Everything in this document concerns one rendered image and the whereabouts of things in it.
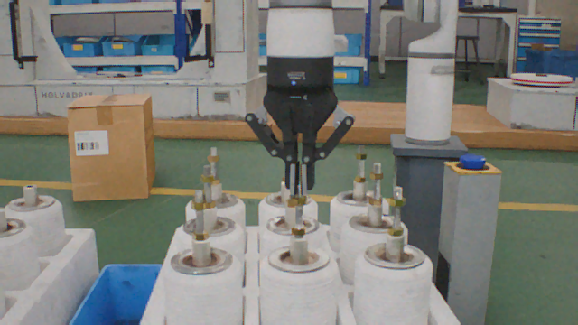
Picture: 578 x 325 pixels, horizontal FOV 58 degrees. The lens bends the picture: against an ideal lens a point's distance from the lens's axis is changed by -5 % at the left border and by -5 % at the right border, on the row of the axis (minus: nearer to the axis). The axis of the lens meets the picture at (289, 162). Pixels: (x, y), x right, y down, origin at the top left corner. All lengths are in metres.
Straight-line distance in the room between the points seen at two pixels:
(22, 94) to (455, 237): 2.63
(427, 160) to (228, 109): 1.72
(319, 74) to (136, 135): 1.20
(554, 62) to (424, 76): 4.08
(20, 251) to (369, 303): 0.48
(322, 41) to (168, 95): 2.22
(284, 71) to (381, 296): 0.29
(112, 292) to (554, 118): 2.18
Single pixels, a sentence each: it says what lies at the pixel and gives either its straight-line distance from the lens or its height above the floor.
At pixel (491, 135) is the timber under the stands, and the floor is 0.06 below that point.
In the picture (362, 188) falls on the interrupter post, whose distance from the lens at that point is 0.89.
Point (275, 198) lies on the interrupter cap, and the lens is 0.90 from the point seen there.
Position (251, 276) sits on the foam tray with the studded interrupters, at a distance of 0.80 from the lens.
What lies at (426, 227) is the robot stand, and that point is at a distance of 1.14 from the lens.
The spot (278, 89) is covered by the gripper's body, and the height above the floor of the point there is 0.46.
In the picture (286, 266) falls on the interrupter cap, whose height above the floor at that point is 0.25.
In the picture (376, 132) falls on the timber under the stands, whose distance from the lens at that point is 2.54.
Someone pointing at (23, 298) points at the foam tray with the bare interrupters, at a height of 0.18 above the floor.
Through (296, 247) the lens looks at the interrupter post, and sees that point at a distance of 0.66.
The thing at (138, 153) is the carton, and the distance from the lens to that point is 1.75.
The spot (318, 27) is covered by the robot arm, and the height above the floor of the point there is 0.53.
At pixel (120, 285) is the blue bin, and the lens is 1.03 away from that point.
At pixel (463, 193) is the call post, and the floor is 0.28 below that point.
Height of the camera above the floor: 0.53
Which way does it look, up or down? 14 degrees down
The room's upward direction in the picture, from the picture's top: straight up
